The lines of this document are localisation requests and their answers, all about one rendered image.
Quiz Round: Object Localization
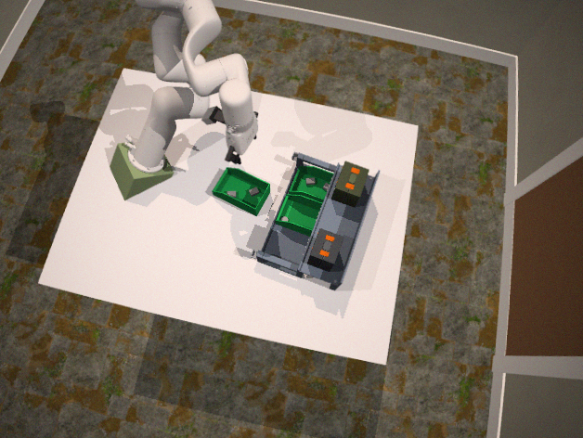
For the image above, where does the dark olive green case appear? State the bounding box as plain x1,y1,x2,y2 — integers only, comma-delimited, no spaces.
331,161,369,208

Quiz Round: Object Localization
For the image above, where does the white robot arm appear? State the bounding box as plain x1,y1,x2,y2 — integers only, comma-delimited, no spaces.
125,0,254,173

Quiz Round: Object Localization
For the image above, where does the green bin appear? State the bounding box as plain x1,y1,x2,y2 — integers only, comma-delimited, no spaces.
290,166,333,203
214,167,270,216
277,194,322,237

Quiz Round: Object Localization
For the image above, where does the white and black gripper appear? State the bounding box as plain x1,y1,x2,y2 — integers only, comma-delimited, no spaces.
225,111,259,165

